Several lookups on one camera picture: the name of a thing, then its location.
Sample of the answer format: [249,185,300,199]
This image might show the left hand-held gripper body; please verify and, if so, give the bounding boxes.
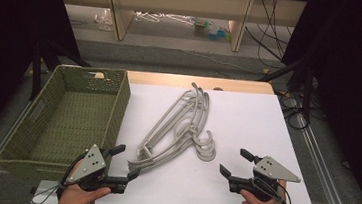
[59,140,117,195]

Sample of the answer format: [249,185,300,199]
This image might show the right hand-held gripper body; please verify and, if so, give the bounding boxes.
[226,152,304,204]

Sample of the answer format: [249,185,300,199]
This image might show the grey plastic clothes hanger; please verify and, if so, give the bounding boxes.
[127,85,223,181]
[127,81,222,179]

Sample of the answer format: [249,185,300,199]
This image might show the pile of grey hangers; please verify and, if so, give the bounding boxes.
[127,76,220,178]

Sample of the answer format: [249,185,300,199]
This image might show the green woven basket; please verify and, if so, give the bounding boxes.
[0,58,134,189]

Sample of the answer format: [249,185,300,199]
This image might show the person's left hand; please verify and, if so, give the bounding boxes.
[56,182,113,204]

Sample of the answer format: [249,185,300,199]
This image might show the black metal stand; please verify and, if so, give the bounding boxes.
[253,50,319,124]
[27,36,94,107]

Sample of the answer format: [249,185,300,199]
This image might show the black curtain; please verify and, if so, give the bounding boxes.
[267,0,362,204]
[0,0,86,173]

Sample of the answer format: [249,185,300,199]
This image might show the colourful plastic toys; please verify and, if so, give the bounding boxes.
[191,18,234,43]

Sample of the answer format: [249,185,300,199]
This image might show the clear plastic bag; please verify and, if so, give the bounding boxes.
[92,7,116,32]

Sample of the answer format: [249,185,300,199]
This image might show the beige wooden shelf unit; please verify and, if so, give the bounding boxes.
[50,0,309,59]

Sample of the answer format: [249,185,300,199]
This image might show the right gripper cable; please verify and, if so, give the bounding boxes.
[249,176,299,204]

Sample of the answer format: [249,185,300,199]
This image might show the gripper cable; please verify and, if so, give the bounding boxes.
[249,176,299,204]
[29,154,88,204]

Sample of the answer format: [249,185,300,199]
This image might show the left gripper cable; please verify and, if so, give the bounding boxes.
[29,154,88,204]

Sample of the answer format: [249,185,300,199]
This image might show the coiled black floor cables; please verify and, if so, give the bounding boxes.
[274,89,314,131]

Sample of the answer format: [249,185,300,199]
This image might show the thin floor cable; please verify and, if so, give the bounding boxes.
[146,44,270,75]

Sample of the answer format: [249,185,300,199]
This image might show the hanging black cables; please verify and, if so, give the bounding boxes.
[241,0,297,62]

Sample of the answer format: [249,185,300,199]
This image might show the white wire hangers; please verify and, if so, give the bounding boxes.
[133,9,197,28]

